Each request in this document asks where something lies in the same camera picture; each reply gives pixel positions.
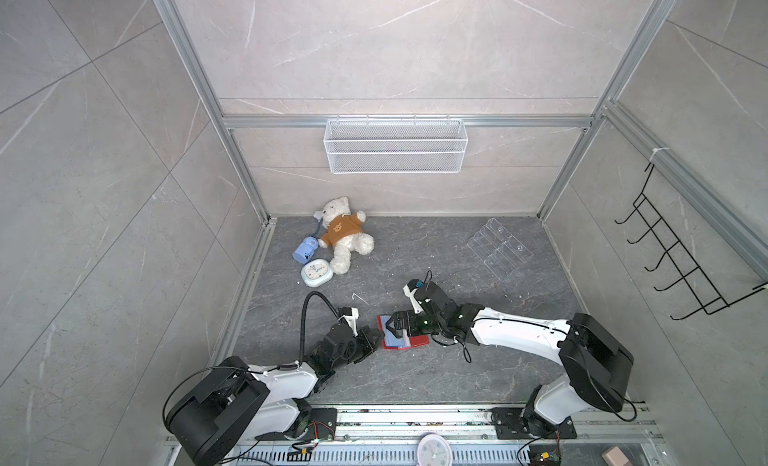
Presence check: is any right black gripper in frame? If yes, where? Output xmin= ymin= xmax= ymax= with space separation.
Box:
xmin=384 ymin=310 xmax=446 ymax=339

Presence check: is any red leather card holder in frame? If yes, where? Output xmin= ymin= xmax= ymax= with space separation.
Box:
xmin=377 ymin=315 xmax=430 ymax=350

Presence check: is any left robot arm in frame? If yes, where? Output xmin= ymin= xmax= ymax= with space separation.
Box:
xmin=162 ymin=317 xmax=384 ymax=465

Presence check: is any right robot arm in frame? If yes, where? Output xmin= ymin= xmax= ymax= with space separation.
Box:
xmin=380 ymin=293 xmax=637 ymax=437

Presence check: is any clear acrylic card stand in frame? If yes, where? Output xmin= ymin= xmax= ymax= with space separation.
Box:
xmin=467 ymin=218 xmax=533 ymax=280

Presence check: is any light blue alarm clock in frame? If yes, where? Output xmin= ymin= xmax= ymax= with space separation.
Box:
xmin=300 ymin=259 xmax=334 ymax=288

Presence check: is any white teddy bear orange shirt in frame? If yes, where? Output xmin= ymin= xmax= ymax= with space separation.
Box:
xmin=318 ymin=197 xmax=375 ymax=275

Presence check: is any blue small bottle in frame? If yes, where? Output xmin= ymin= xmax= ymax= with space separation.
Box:
xmin=292 ymin=236 xmax=319 ymax=265

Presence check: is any white round clock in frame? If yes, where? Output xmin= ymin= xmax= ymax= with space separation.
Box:
xmin=416 ymin=433 xmax=453 ymax=466

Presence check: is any pink block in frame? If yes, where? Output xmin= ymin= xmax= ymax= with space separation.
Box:
xmin=601 ymin=446 xmax=632 ymax=466

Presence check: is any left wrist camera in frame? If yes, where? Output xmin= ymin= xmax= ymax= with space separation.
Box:
xmin=339 ymin=307 xmax=359 ymax=336

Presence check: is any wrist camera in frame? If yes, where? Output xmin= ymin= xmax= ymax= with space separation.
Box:
xmin=339 ymin=307 xmax=359 ymax=336
xmin=403 ymin=279 xmax=428 ymax=314

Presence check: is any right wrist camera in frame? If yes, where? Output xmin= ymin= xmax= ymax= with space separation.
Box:
xmin=403 ymin=279 xmax=428 ymax=314

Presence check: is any white wire mesh basket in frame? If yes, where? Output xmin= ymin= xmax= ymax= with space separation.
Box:
xmin=323 ymin=119 xmax=469 ymax=174

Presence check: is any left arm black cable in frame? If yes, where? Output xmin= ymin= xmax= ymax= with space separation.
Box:
xmin=161 ymin=291 xmax=343 ymax=431

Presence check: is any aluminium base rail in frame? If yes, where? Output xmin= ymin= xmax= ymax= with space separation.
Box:
xmin=222 ymin=404 xmax=677 ymax=465

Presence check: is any black wire hook rack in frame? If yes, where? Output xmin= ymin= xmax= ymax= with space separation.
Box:
xmin=614 ymin=163 xmax=767 ymax=322

